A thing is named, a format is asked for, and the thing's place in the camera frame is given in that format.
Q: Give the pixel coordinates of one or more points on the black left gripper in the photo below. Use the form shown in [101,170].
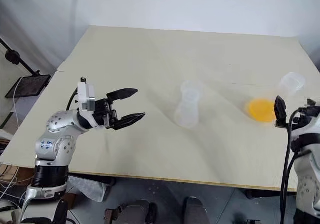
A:
[103,111]

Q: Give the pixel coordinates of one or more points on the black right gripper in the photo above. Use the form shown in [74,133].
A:
[311,108]

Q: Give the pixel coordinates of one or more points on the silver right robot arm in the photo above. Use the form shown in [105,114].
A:
[310,164]

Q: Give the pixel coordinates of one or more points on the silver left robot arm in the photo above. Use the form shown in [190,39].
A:
[57,124]

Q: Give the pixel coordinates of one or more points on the cup of orange liquid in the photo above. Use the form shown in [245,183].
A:
[261,110]

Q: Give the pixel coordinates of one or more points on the clear plastic bottle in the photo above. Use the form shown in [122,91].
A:
[188,106]

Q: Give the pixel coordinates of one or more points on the white plastic bag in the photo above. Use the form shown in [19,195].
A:
[87,187]

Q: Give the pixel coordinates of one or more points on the black tablet screen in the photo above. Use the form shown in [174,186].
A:
[28,85]

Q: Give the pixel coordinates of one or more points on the dark rounded shape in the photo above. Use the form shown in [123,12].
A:
[196,210]
[135,211]

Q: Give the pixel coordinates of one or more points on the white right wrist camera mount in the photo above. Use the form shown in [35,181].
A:
[308,129]

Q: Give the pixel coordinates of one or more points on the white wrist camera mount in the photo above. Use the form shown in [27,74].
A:
[86,95]
[308,129]

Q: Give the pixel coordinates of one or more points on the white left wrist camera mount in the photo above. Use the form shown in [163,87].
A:
[86,95]

